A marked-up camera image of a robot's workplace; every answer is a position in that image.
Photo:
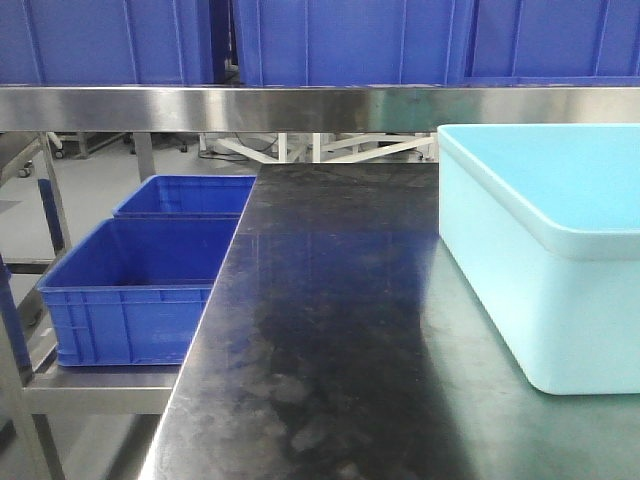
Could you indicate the white metal frame background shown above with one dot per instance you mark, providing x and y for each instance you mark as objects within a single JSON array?
[{"x": 269, "y": 148}]

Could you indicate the stainless steel shelf rail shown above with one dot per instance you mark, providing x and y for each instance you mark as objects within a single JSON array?
[{"x": 141, "y": 109}]

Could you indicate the blue crate top right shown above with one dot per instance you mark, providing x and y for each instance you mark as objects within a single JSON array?
[{"x": 554, "y": 42}]

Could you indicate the steel side shelf frame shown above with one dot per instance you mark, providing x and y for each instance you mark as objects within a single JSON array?
[{"x": 34, "y": 388}]

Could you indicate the blue crate top left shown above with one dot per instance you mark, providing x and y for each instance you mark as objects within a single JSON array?
[{"x": 55, "y": 43}]

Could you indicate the blue crate top middle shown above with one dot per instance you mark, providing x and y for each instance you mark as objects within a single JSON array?
[{"x": 351, "y": 43}]

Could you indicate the blue crate shelf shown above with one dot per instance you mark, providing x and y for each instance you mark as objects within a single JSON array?
[
  {"x": 133, "y": 290},
  {"x": 188, "y": 196}
]

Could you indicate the blue crate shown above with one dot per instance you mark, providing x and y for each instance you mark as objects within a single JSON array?
[
  {"x": 554, "y": 42},
  {"x": 55, "y": 43},
  {"x": 351, "y": 43}
]

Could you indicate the light blue plastic tub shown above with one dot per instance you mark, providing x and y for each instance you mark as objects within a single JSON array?
[{"x": 543, "y": 221}]

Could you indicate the far blue crate lower shelf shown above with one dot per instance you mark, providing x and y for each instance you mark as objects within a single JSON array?
[{"x": 188, "y": 196}]

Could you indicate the near blue crate lower shelf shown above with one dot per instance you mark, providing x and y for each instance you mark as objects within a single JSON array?
[{"x": 133, "y": 290}]

